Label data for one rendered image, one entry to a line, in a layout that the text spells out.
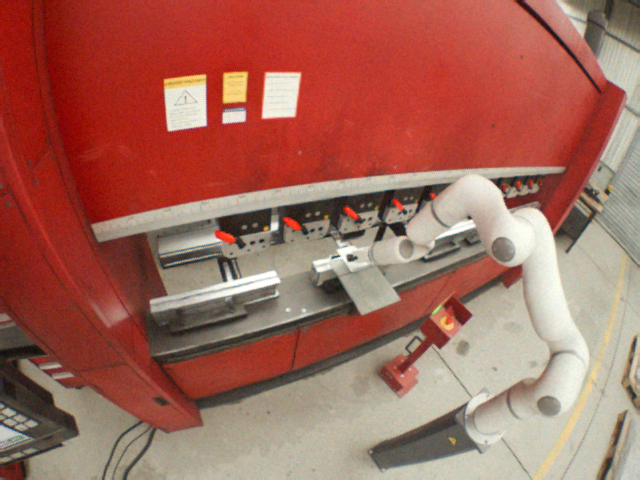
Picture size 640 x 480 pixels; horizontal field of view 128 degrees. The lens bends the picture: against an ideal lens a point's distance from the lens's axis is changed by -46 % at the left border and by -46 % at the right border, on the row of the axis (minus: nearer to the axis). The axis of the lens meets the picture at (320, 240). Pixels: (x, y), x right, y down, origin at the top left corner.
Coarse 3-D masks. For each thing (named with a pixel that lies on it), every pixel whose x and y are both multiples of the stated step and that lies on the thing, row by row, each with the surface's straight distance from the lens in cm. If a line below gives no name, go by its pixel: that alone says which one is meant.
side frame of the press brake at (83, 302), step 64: (0, 0) 53; (0, 64) 51; (0, 128) 50; (0, 192) 55; (64, 192) 68; (0, 256) 65; (64, 256) 62; (128, 256) 115; (64, 320) 76; (128, 320) 97; (128, 384) 109
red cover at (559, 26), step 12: (516, 0) 126; (528, 0) 125; (540, 0) 135; (552, 0) 145; (528, 12) 137; (540, 12) 136; (552, 12) 146; (564, 12) 160; (540, 24) 150; (552, 24) 148; (564, 24) 162; (552, 36) 165; (564, 36) 164; (576, 36) 181; (564, 48) 180; (576, 48) 184; (588, 48) 207; (576, 60) 198; (588, 60) 213; (588, 72) 221; (600, 72) 253; (600, 84) 265
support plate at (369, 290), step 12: (336, 264) 116; (372, 264) 120; (348, 276) 113; (360, 276) 114; (372, 276) 116; (348, 288) 109; (360, 288) 110; (372, 288) 112; (384, 288) 114; (360, 300) 107; (372, 300) 109; (384, 300) 110; (396, 300) 112; (360, 312) 104
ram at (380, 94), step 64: (64, 0) 66; (128, 0) 62; (192, 0) 61; (256, 0) 63; (320, 0) 68; (384, 0) 76; (448, 0) 91; (512, 0) 118; (64, 64) 66; (128, 64) 62; (192, 64) 62; (256, 64) 64; (320, 64) 69; (384, 64) 79; (448, 64) 95; (512, 64) 126; (576, 64) 197; (64, 128) 69; (128, 128) 66; (192, 128) 66; (256, 128) 69; (320, 128) 75; (384, 128) 86; (448, 128) 106; (512, 128) 147; (576, 128) 251; (128, 192) 73; (192, 192) 73; (320, 192) 86
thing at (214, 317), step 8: (240, 304) 112; (208, 312) 112; (216, 312) 111; (224, 312) 111; (240, 312) 110; (176, 320) 113; (192, 320) 111; (200, 320) 110; (208, 320) 110; (216, 320) 110; (224, 320) 110; (232, 320) 111; (176, 328) 111; (184, 328) 110; (192, 328) 111; (200, 328) 112
